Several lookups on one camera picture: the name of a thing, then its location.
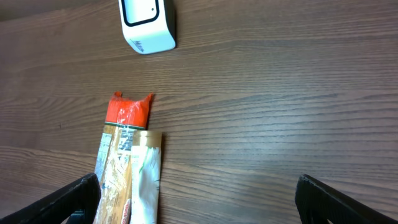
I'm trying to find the white tube gold cap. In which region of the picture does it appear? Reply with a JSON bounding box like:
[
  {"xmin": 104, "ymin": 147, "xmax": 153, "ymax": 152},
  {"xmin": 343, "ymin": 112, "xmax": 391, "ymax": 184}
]
[{"xmin": 130, "ymin": 130, "xmax": 162, "ymax": 224}]

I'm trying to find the white barcode scanner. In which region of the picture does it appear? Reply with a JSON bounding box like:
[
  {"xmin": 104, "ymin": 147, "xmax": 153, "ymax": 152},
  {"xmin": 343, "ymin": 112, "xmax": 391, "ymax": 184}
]
[{"xmin": 119, "ymin": 0, "xmax": 177, "ymax": 55}]

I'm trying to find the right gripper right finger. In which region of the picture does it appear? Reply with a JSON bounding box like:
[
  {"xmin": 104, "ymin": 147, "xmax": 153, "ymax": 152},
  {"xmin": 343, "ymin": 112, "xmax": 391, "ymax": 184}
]
[{"xmin": 295, "ymin": 174, "xmax": 397, "ymax": 224}]

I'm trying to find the orange spaghetti packet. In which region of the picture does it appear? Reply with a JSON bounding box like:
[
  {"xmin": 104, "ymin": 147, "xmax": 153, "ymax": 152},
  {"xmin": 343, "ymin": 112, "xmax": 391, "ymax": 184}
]
[{"xmin": 94, "ymin": 91, "xmax": 154, "ymax": 223}]

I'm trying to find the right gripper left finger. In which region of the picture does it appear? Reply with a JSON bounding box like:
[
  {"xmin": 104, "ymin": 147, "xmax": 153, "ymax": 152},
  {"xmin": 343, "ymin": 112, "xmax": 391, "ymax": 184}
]
[{"xmin": 1, "ymin": 173, "xmax": 101, "ymax": 224}]

